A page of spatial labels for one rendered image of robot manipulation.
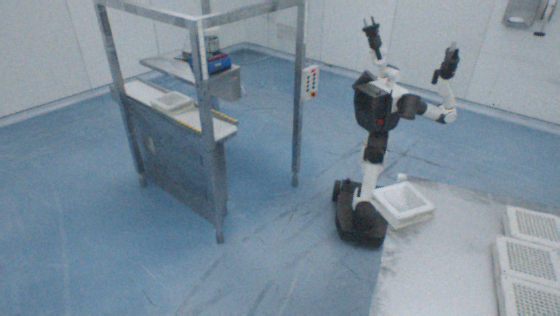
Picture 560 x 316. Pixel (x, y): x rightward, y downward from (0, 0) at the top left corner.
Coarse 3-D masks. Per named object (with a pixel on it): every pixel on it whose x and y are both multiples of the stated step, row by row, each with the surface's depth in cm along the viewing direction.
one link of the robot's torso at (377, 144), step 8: (376, 136) 251; (384, 136) 251; (368, 144) 251; (376, 144) 250; (384, 144) 249; (368, 152) 249; (376, 152) 247; (384, 152) 250; (368, 160) 252; (376, 160) 250
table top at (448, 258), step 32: (448, 192) 212; (480, 192) 212; (416, 224) 190; (448, 224) 190; (480, 224) 190; (384, 256) 172; (416, 256) 172; (448, 256) 172; (480, 256) 172; (384, 288) 157; (416, 288) 157; (448, 288) 157; (480, 288) 157
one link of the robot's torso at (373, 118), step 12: (372, 84) 244; (384, 84) 244; (360, 96) 240; (372, 96) 229; (384, 96) 231; (396, 96) 232; (360, 108) 244; (372, 108) 232; (384, 108) 236; (396, 108) 234; (360, 120) 252; (372, 120) 238; (384, 120) 242; (396, 120) 246; (372, 132) 245
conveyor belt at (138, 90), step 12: (132, 84) 332; (144, 84) 332; (132, 96) 311; (144, 96) 311; (156, 96) 311; (192, 108) 292; (192, 120) 275; (216, 120) 275; (216, 132) 260; (228, 132) 263
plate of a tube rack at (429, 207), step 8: (400, 184) 206; (408, 184) 206; (376, 192) 200; (416, 192) 200; (376, 200) 197; (384, 200) 195; (424, 200) 195; (384, 208) 192; (392, 208) 189; (416, 208) 189; (424, 208) 189; (432, 208) 189; (392, 216) 186; (400, 216) 184; (408, 216) 185
